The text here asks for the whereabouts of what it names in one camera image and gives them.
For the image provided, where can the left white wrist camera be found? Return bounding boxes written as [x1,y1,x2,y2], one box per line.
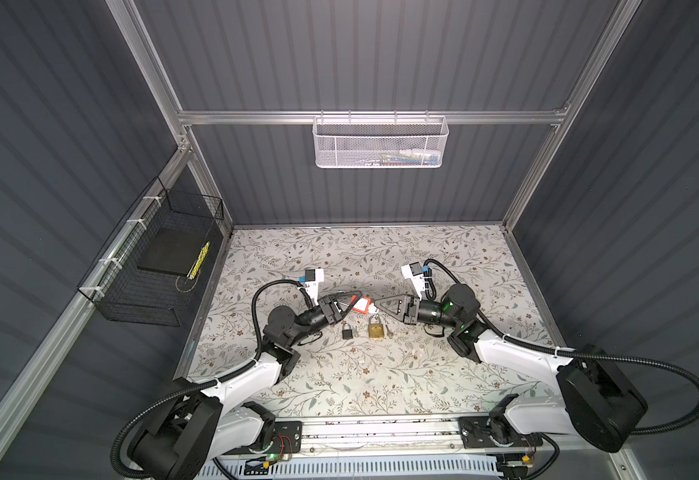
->
[299,268,324,305]

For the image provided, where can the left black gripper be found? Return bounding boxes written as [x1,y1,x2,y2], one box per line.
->
[286,291,359,352]

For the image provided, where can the small black padlock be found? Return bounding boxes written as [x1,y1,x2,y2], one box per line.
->
[341,322,355,340]

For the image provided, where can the black wire basket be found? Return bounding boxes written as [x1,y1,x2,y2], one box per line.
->
[78,182,224,327]

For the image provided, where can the right black corrugated cable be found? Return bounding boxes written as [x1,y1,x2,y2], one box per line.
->
[422,258,699,436]

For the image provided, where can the white wire mesh basket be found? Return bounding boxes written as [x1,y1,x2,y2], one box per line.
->
[311,115,449,169]

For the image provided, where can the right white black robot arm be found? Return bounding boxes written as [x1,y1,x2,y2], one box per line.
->
[375,284,647,453]

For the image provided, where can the black flat box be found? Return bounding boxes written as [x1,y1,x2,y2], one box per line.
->
[136,228,206,276]

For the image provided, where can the white perforated cable duct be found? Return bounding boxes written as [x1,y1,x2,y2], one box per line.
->
[219,454,505,479]

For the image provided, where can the black corrugated cable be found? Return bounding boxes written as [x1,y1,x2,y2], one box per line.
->
[422,258,699,436]
[108,278,314,480]

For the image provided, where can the yellow marker pen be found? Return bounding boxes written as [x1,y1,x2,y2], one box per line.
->
[186,242,210,280]

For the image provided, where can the left black corrugated cable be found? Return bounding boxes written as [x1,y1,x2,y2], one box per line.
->
[108,278,314,480]

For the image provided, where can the red safety padlock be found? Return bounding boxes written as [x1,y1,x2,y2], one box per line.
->
[351,295,379,315]

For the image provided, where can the brass padlock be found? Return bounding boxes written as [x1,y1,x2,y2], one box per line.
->
[367,314,393,339]

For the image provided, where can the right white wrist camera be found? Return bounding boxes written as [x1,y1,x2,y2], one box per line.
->
[401,262,433,300]

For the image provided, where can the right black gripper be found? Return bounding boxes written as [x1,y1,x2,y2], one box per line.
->
[375,295,459,332]

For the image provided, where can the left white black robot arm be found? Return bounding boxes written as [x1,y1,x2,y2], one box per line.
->
[110,290,363,479]

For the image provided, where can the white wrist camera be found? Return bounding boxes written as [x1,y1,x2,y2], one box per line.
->
[401,262,433,300]
[299,268,324,305]

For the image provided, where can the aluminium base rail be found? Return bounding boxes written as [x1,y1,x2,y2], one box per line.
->
[141,410,621,457]

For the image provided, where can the items in white basket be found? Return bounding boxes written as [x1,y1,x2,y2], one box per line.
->
[361,149,443,168]

